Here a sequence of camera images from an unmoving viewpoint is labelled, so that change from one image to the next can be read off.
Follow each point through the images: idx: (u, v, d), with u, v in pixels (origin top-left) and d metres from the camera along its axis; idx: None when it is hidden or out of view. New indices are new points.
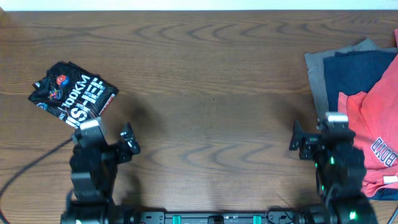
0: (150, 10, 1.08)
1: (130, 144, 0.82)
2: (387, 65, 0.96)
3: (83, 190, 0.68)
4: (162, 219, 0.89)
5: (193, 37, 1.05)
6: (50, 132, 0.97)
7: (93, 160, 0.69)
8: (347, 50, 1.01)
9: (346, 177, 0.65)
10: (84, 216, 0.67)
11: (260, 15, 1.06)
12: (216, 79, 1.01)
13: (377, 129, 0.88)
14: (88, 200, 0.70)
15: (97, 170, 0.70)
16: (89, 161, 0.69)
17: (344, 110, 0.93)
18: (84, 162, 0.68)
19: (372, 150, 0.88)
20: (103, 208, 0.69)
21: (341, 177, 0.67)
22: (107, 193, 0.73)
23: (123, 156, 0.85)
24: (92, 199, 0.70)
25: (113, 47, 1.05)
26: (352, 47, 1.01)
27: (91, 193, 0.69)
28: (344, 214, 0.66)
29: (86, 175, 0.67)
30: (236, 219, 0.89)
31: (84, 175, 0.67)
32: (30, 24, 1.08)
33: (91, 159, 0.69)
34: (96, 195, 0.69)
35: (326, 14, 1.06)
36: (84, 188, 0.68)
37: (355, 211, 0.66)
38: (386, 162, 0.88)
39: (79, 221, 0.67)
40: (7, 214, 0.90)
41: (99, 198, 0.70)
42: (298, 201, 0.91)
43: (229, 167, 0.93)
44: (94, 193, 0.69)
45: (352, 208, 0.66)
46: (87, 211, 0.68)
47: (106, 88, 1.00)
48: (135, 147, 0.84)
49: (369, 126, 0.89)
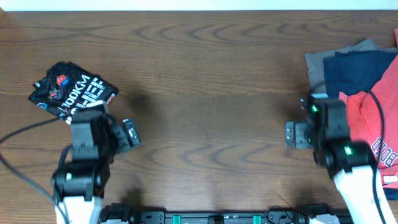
0: (150, 10, 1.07)
1: (130, 134, 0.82)
2: (387, 65, 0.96)
3: (80, 143, 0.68)
4: (162, 219, 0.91)
5: (193, 37, 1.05)
6: (50, 132, 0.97)
7: (91, 113, 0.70)
8: (347, 50, 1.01)
9: (328, 114, 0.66)
10: (76, 169, 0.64)
11: (261, 15, 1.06)
12: (216, 79, 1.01)
13: (377, 129, 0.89)
14: (84, 154, 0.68)
15: (96, 124, 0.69)
16: (88, 114, 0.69)
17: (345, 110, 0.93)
18: (81, 116, 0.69)
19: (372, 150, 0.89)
20: (97, 163, 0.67)
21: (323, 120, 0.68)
22: (103, 154, 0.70)
23: (121, 147, 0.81)
24: (87, 154, 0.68)
25: (113, 47, 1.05)
26: (353, 47, 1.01)
27: (87, 146, 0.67)
28: (339, 151, 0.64)
29: (86, 124, 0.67)
30: (236, 219, 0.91)
31: (82, 125, 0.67)
32: (30, 24, 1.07)
33: (91, 112, 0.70)
34: (91, 147, 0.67)
35: (326, 14, 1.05)
36: (81, 140, 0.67)
37: (349, 147, 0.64)
38: (386, 162, 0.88)
39: (70, 175, 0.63)
40: (9, 215, 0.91)
41: (96, 155, 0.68)
42: (298, 201, 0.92)
43: (229, 167, 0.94)
44: (90, 146, 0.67)
45: (347, 144, 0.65)
46: (78, 166, 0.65)
47: (105, 88, 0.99)
48: (137, 139, 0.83)
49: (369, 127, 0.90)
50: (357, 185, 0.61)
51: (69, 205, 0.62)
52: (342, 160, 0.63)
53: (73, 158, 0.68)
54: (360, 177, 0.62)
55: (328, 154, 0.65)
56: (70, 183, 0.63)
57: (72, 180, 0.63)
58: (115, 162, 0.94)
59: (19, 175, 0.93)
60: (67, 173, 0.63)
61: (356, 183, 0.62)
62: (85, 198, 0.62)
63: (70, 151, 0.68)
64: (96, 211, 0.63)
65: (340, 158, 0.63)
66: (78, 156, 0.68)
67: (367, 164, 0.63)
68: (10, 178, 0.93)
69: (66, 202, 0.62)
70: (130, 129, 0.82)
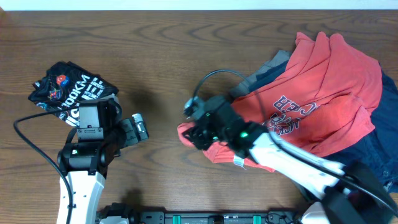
0: (150, 9, 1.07)
1: (138, 127, 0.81)
2: (298, 50, 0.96)
3: (87, 124, 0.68)
4: (162, 219, 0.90)
5: (193, 37, 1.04)
6: (50, 132, 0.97)
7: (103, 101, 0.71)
8: (266, 70, 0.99)
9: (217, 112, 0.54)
10: (82, 147, 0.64)
11: (261, 15, 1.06)
12: (216, 79, 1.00)
13: (291, 93, 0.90)
14: (89, 135, 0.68)
15: (106, 109, 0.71)
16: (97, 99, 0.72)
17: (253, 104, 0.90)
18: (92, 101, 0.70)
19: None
20: (102, 142, 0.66)
21: (216, 121, 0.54)
22: (109, 138, 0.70)
23: (129, 139, 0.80)
24: (92, 135, 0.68)
25: (113, 46, 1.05)
26: (269, 64, 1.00)
27: (92, 127, 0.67)
28: (241, 142, 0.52)
29: (93, 106, 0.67)
30: (236, 219, 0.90)
31: (91, 108, 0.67)
32: (30, 24, 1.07)
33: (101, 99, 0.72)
34: (97, 128, 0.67)
35: (326, 14, 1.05)
36: (88, 122, 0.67)
37: (247, 130, 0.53)
38: (302, 112, 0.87)
39: (76, 150, 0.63)
40: (7, 214, 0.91)
41: (100, 136, 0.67)
42: (298, 201, 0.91)
43: (229, 167, 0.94)
44: (96, 126, 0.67)
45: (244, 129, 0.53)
46: (83, 145, 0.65)
47: (105, 88, 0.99)
48: (145, 132, 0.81)
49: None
50: (262, 153, 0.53)
51: (74, 178, 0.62)
52: (245, 144, 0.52)
53: (78, 139, 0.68)
54: (260, 144, 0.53)
55: (236, 150, 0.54)
56: (77, 158, 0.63)
57: (78, 155, 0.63)
58: (115, 162, 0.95)
59: (18, 175, 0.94)
60: (73, 149, 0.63)
61: (259, 150, 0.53)
62: (89, 172, 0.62)
63: (76, 132, 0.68)
64: (98, 187, 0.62)
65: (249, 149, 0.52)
66: (83, 136, 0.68)
67: (262, 130, 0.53)
68: (10, 178, 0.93)
69: (71, 175, 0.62)
70: (138, 124, 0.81)
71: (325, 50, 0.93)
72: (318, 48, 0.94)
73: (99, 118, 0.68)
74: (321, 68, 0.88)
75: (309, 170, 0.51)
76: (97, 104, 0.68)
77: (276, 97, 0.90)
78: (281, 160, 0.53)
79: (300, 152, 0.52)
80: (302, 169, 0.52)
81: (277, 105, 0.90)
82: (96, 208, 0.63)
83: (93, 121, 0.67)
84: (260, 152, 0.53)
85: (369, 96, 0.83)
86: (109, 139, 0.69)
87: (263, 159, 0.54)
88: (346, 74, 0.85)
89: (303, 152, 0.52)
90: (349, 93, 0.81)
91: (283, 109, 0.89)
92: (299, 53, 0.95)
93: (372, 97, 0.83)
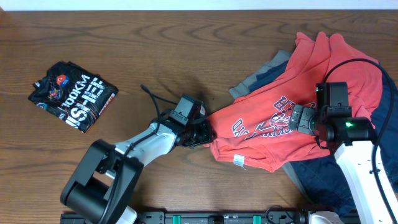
0: (149, 9, 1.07)
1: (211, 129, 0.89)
2: (298, 50, 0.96)
3: (179, 110, 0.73)
4: (162, 219, 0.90)
5: (193, 37, 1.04)
6: (50, 132, 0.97)
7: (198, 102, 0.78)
8: (266, 70, 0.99)
9: (333, 98, 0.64)
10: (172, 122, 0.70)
11: (260, 15, 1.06)
12: (216, 79, 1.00)
13: (291, 92, 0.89)
14: (177, 119, 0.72)
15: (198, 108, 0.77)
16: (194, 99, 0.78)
17: (252, 104, 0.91)
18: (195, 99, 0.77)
19: (232, 130, 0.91)
20: (182, 129, 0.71)
21: (326, 99, 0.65)
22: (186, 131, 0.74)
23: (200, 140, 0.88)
24: (178, 121, 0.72)
25: (113, 47, 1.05)
26: (269, 63, 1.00)
27: (182, 115, 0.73)
28: (337, 124, 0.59)
29: (191, 101, 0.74)
30: (236, 219, 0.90)
31: (190, 102, 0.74)
32: (30, 24, 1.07)
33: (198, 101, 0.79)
34: (184, 117, 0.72)
35: (326, 14, 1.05)
36: (181, 109, 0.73)
37: (350, 121, 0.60)
38: None
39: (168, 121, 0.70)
40: (7, 214, 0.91)
41: (183, 124, 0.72)
42: (299, 201, 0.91)
43: (229, 167, 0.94)
44: (184, 115, 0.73)
45: (347, 119, 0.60)
46: (170, 122, 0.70)
47: (105, 88, 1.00)
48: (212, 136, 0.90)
49: (241, 117, 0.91)
50: (352, 155, 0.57)
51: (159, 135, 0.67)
52: (342, 129, 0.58)
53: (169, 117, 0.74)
54: (359, 147, 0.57)
55: (328, 127, 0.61)
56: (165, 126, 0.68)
57: (166, 124, 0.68)
58: None
59: (18, 175, 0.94)
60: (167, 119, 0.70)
61: (355, 153, 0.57)
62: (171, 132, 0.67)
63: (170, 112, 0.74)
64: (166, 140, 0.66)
65: (341, 132, 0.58)
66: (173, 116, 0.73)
67: (367, 138, 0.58)
68: (10, 179, 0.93)
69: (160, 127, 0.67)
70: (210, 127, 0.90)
71: (324, 50, 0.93)
72: (316, 46, 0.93)
73: (189, 112, 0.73)
74: (321, 68, 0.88)
75: (384, 208, 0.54)
76: (194, 102, 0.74)
77: (276, 97, 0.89)
78: (367, 178, 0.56)
79: (387, 191, 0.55)
80: (378, 201, 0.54)
81: (277, 106, 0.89)
82: (159, 153, 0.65)
83: (185, 111, 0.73)
84: (357, 162, 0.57)
85: (369, 96, 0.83)
86: (186, 129, 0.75)
87: (347, 157, 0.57)
88: (346, 73, 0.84)
89: (390, 193, 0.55)
90: (349, 93, 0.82)
91: (284, 109, 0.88)
92: (299, 53, 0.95)
93: (372, 98, 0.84)
